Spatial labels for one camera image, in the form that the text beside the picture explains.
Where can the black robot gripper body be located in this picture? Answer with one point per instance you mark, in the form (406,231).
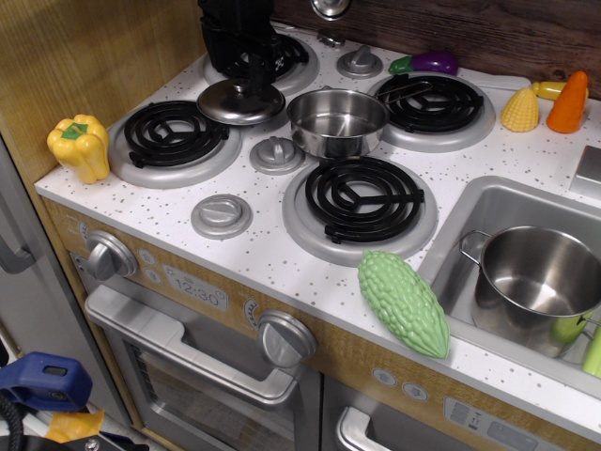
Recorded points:
(233,27)

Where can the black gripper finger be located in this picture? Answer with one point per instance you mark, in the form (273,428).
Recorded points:
(262,73)

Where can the silver metal pot lid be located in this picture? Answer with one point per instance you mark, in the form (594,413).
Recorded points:
(233,102)

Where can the large steel pot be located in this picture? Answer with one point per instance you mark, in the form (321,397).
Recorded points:
(537,287)

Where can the back left black burner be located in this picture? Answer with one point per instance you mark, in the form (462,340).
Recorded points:
(293,55)

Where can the black burner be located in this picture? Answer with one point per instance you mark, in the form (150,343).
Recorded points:
(293,55)
(363,199)
(171,133)
(430,104)

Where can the grey stovetop knob middle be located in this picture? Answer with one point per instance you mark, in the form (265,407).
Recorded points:
(276,156)

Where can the grey stovetop knob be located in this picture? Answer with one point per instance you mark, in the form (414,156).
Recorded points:
(221,217)
(360,64)
(276,156)

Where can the small steel saucepan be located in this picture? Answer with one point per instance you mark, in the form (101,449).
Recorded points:
(335,123)

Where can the grey stovetop knob back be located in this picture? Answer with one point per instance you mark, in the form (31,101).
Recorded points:
(360,64)

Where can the front left black burner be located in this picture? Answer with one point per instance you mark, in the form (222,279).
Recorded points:
(171,133)

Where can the grey stovetop knob front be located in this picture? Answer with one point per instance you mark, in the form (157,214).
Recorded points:
(221,217)

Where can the front right black burner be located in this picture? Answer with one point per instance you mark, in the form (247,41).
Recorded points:
(363,199)

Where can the back right black burner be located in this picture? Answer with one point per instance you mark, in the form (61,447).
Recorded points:
(430,104)

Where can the purple toy eggplant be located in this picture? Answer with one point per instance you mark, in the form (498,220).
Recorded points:
(436,61)

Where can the yellow toy bell pepper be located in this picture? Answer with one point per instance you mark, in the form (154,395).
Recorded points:
(81,145)

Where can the silver oven knob left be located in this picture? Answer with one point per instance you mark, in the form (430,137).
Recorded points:
(108,257)

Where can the silver oven knob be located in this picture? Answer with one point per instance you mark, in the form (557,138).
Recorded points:
(108,257)
(284,341)

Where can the green toy bitter gourd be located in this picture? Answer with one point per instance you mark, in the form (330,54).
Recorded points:
(404,303)

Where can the grey toy sink basin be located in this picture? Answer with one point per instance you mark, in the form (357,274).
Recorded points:
(486,206)

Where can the silver oven knob right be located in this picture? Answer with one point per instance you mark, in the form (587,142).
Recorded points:
(284,341)

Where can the yellow toy corn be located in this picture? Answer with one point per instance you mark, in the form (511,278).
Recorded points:
(521,112)

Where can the yellow toy banana piece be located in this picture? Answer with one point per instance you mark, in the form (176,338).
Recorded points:
(548,90)

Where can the orange toy carrot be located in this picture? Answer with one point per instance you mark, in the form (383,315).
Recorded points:
(568,110)

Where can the grey faucet base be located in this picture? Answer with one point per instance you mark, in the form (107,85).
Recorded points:
(587,178)

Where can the blue clamp tool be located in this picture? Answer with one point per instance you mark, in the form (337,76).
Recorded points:
(47,382)

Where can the silver wall hook knob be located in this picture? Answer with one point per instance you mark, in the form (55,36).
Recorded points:
(331,10)

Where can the grey fridge handle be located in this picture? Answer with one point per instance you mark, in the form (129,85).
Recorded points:
(16,234)

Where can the silver right door handle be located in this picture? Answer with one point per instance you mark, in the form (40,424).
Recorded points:
(351,432)

